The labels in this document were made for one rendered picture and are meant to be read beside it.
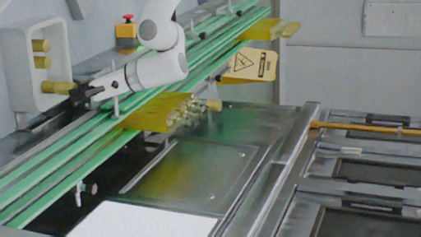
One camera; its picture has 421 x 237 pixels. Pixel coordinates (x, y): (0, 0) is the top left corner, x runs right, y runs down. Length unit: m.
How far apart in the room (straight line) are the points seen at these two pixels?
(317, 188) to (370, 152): 0.34
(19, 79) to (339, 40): 6.30
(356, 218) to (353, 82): 6.16
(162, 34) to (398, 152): 0.93
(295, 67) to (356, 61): 0.76
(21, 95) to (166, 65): 0.41
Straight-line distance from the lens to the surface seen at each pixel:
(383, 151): 1.91
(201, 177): 1.62
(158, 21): 1.27
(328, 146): 1.93
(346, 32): 7.50
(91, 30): 1.87
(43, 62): 1.55
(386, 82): 7.62
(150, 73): 1.31
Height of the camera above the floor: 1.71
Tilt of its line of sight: 24 degrees down
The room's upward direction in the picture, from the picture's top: 95 degrees clockwise
